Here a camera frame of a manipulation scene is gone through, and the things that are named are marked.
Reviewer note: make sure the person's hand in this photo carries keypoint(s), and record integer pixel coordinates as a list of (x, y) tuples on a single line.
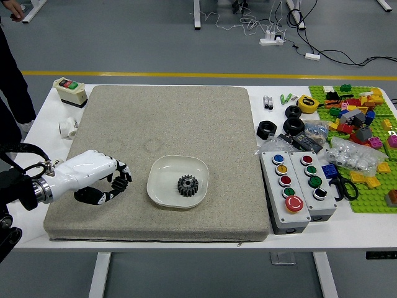
[(10, 7)]

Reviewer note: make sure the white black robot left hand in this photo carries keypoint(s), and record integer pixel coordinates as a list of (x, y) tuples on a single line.
[(80, 170)]

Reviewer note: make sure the big dark metal gear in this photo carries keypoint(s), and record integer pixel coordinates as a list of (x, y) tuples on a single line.
[(187, 186)]

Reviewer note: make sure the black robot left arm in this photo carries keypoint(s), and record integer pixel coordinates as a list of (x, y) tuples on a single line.
[(15, 186)]

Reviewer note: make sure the big black hex nut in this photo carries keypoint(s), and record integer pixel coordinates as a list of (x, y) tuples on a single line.
[(262, 132)]

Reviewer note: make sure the grey five-button control box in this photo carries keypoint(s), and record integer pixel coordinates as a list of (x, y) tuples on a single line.
[(283, 192)]

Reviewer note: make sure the grey four-button control box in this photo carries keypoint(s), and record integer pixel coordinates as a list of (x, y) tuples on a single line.
[(313, 183)]

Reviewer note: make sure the white background table leg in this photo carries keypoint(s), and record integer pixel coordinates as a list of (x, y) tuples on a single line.
[(386, 5), (297, 15), (197, 15), (34, 10)]

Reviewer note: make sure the white pipe tee fitting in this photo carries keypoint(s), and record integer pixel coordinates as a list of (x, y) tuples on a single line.
[(66, 128)]

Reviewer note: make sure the person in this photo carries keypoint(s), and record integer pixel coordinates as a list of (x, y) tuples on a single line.
[(14, 87)]

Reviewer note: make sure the white square plate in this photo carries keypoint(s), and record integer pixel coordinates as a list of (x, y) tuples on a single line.
[(164, 180)]

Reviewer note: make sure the grey-brown cushion mat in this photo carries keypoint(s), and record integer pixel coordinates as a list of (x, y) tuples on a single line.
[(173, 124)]

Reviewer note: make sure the clear plastic bag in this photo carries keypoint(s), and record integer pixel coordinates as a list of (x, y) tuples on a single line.
[(273, 144)]

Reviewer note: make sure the black electronic board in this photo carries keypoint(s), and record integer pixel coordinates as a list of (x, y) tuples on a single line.
[(307, 142)]

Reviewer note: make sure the white power strip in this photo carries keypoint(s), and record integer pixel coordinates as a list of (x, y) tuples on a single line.
[(270, 42)]

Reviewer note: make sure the yellow tape measure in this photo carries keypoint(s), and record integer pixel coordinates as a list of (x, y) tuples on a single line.
[(307, 104)]

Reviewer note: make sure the bag of blue parts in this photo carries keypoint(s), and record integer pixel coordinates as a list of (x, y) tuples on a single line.
[(316, 128)]

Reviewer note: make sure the blue building brick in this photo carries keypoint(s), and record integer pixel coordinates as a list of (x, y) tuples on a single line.
[(329, 170)]

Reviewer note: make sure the white power adapter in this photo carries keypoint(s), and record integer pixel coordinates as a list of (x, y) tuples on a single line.
[(311, 56)]

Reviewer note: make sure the black scissors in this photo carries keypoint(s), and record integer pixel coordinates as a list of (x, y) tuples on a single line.
[(349, 187)]

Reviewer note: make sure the bag of white beads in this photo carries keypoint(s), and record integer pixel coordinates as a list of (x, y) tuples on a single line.
[(353, 156)]

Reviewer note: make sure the grey arch building brick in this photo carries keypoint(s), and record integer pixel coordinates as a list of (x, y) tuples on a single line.
[(350, 115)]

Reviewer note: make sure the yellow building brick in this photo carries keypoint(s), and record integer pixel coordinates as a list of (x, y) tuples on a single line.
[(359, 177), (373, 181), (383, 167)]

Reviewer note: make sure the dark grey roof brick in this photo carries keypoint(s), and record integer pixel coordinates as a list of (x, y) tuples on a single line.
[(363, 133)]

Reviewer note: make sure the green studded baseplate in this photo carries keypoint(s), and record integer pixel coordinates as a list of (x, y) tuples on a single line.
[(366, 201)]

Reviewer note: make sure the pink building brick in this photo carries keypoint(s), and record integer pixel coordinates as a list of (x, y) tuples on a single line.
[(376, 142)]

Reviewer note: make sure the brown orange building brick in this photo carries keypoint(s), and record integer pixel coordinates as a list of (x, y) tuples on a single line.
[(391, 197)]

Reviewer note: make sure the black table control panel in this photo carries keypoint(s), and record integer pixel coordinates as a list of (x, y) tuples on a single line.
[(381, 255)]

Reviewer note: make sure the cream red-green switch box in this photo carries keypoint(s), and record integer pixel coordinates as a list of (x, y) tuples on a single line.
[(69, 91)]

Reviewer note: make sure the green wall plug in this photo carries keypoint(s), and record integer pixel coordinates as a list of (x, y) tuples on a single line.
[(283, 99), (289, 97)]

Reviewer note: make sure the grey under-table bracket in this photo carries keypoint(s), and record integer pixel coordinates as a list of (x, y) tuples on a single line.
[(282, 258)]

